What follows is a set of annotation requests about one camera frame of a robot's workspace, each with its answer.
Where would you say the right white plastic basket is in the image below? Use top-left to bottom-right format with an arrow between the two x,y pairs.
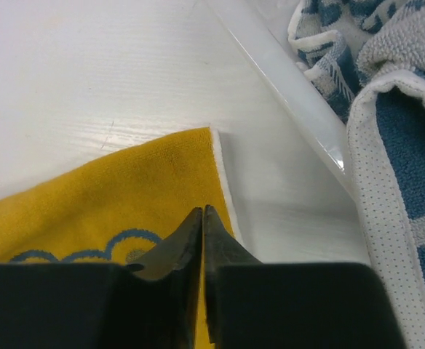
207,1 -> 369,263

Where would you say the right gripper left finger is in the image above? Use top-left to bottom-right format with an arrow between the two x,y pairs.
0,208 -> 202,348

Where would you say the yellow and blue towel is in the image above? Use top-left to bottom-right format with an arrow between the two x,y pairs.
0,125 -> 241,349

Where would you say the white and blue printed towel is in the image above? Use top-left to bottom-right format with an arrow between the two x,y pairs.
287,1 -> 425,348

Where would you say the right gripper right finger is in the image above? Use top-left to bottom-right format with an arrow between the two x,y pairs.
203,206 -> 406,348

